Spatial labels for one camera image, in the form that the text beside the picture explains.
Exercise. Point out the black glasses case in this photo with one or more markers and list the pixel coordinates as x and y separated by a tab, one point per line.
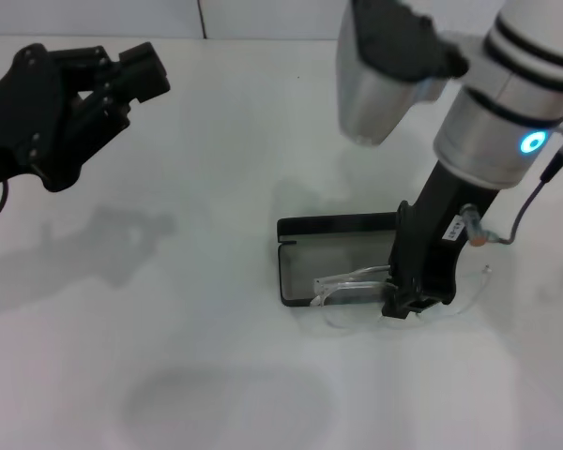
338	225

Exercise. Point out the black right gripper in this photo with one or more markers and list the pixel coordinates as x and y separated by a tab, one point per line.
427	244

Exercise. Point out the clear white glasses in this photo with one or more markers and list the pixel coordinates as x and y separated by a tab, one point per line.
342	284

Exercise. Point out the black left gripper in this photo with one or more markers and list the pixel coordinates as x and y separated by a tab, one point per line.
19	122

